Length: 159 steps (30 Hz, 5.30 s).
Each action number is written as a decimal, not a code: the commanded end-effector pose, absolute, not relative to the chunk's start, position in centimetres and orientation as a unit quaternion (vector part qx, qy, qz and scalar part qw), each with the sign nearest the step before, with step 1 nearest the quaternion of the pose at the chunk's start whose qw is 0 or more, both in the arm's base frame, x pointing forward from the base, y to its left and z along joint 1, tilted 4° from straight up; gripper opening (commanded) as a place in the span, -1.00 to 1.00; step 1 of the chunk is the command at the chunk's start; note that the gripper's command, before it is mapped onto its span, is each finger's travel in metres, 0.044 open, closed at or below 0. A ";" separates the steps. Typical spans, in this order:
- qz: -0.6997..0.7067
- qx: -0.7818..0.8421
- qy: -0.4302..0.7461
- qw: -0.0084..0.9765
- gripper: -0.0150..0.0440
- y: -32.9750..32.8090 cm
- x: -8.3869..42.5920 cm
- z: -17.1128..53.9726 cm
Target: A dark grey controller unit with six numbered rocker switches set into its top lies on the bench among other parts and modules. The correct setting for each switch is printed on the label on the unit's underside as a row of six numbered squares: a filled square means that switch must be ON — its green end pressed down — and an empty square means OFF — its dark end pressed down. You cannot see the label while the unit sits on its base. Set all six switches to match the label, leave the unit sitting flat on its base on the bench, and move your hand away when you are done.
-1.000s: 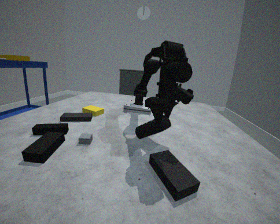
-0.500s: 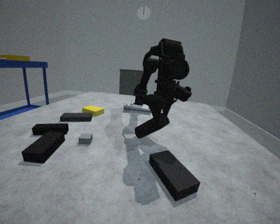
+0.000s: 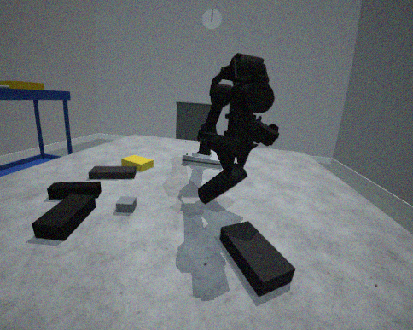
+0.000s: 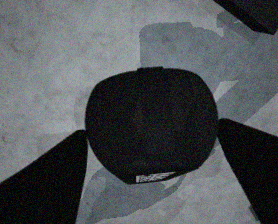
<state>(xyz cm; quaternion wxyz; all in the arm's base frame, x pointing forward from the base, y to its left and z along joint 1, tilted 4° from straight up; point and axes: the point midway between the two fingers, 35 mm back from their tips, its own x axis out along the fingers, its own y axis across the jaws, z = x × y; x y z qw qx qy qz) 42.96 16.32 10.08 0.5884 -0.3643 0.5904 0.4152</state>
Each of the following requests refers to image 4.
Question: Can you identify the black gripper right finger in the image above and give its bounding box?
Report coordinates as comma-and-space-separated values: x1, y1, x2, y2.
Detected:
217, 118, 278, 224

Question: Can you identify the dark grey controller unit with rocker switches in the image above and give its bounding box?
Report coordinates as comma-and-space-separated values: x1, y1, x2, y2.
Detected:
85, 66, 218, 185

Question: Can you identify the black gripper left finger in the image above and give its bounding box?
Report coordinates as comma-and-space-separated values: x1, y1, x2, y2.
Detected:
0, 130, 89, 224

